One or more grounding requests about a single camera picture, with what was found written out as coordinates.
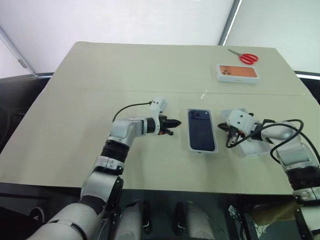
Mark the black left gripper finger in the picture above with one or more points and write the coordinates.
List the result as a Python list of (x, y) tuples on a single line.
[(174, 123), (168, 132)]

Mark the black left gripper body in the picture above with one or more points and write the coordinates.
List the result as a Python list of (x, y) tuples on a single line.
[(164, 125)]

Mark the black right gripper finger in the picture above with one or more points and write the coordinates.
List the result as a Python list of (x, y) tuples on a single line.
[(224, 127)]

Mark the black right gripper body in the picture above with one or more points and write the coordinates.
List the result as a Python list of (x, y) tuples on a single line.
[(236, 136)]

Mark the white box lid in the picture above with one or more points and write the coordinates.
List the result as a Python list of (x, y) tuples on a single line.
[(253, 150)]

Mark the dark blue smartphone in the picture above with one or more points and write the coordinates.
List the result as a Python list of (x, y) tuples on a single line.
[(201, 131)]

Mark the white phone box base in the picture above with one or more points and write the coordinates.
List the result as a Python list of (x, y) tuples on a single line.
[(203, 152)]

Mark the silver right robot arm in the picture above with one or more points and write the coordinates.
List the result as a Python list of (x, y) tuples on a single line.
[(292, 152)]

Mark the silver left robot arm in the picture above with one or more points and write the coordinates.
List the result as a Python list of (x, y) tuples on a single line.
[(120, 135)]

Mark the phone box with orange print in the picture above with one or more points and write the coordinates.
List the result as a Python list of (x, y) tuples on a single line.
[(237, 73)]

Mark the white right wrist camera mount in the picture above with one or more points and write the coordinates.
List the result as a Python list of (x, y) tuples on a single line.
[(241, 121)]

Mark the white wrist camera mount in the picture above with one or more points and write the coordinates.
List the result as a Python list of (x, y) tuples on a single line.
[(158, 105), (241, 121)]

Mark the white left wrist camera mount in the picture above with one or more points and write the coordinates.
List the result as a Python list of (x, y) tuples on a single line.
[(158, 105)]

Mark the dark window frame post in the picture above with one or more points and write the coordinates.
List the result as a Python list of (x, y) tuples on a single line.
[(230, 22)]

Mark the grey window frame bar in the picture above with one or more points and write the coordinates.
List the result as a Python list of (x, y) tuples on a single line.
[(17, 55)]

